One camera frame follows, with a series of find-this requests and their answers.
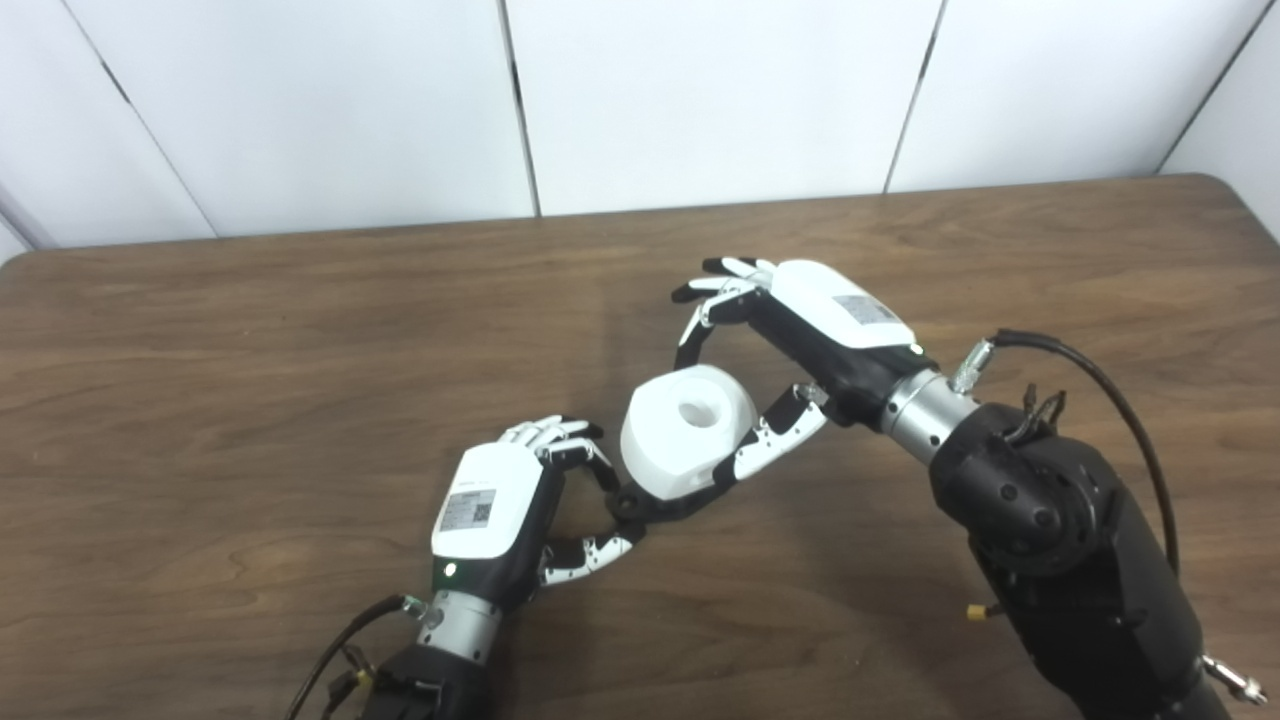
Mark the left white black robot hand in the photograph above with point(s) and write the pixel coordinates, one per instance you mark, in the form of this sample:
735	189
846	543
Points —
490	500

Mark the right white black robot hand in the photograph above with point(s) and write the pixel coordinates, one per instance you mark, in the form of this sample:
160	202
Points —
840	320

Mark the black flanged holder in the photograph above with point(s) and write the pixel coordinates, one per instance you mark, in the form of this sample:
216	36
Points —
670	508

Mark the round white plastic piece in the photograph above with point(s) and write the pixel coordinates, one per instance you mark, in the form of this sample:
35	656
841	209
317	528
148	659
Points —
670	450

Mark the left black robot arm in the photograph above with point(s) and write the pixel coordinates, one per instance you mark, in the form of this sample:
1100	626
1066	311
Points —
440	670

